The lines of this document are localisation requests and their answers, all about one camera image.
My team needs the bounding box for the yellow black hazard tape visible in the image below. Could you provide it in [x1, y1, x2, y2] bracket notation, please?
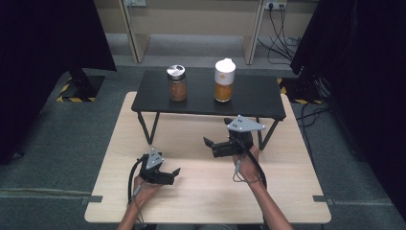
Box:
[56, 78, 97, 104]
[276, 78, 325, 105]

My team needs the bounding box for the grey tape patch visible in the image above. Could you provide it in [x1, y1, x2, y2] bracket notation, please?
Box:
[312, 195, 335, 206]
[79, 195, 104, 206]

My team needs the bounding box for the thick black gripper cable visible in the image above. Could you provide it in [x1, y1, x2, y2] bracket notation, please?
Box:
[127, 153, 149, 204]
[237, 136, 269, 190]

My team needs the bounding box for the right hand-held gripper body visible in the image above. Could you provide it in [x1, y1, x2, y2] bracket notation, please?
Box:
[211, 114, 267, 159]

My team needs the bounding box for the black curtain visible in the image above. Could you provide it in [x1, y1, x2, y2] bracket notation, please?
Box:
[0, 0, 117, 166]
[289, 0, 406, 213]

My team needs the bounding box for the person's right hand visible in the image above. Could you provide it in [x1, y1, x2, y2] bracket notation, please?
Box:
[232, 145, 261, 190]

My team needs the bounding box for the glass jar with white lid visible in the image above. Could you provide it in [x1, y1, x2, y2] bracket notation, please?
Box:
[214, 57, 237, 104]

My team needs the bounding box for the bundle of black floor cables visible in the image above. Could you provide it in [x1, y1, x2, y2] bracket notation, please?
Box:
[257, 3, 303, 65]

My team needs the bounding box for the black raised shelf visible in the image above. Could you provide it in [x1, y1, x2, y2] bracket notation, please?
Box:
[130, 70, 287, 151]

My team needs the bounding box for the black floor cable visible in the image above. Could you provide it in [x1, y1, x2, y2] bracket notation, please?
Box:
[295, 102, 331, 169]

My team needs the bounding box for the black stand base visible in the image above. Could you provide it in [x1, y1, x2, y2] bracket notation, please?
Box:
[281, 74, 324, 104]
[61, 68, 106, 100]

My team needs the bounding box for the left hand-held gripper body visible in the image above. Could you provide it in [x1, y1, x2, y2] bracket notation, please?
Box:
[139, 148, 176, 186]

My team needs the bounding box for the thin grey cable with plug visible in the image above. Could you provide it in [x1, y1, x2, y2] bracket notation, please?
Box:
[232, 158, 257, 185]
[129, 183, 146, 224]

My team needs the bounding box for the glass jar with metal lid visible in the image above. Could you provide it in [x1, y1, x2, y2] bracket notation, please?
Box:
[166, 64, 189, 103]

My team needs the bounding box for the person's left hand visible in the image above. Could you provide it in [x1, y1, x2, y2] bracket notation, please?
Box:
[131, 174, 165, 206]

